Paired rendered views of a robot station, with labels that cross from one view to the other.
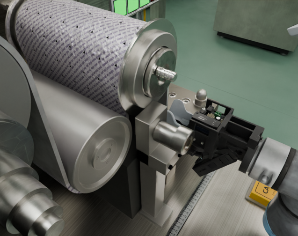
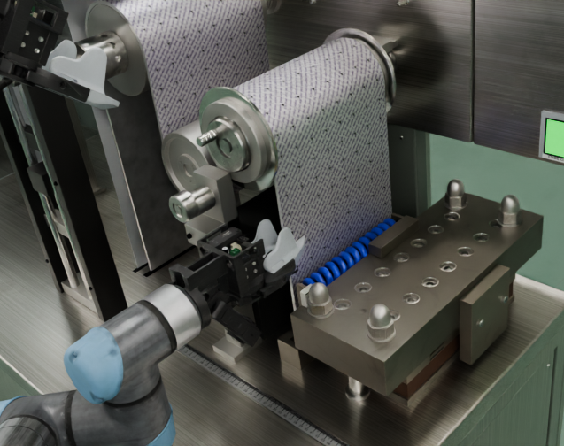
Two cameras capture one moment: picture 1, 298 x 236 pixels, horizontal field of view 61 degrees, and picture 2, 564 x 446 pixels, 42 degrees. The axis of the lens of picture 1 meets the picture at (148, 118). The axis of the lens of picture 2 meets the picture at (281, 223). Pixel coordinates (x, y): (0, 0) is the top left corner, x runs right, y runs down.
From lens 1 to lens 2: 1.04 m
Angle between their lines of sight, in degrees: 78
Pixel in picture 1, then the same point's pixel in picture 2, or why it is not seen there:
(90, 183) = (181, 183)
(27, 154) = not seen: hidden behind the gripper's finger
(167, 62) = (227, 137)
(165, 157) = (193, 223)
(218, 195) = (246, 420)
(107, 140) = (189, 157)
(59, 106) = not seen: hidden behind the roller
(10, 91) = (137, 58)
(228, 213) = (212, 428)
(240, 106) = not seen: outside the picture
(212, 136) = (202, 249)
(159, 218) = (223, 343)
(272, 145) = (166, 290)
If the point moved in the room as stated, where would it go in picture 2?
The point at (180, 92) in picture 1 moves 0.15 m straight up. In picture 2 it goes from (418, 310) to (413, 213)
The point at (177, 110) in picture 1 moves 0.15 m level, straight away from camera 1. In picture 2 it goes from (284, 245) to (396, 252)
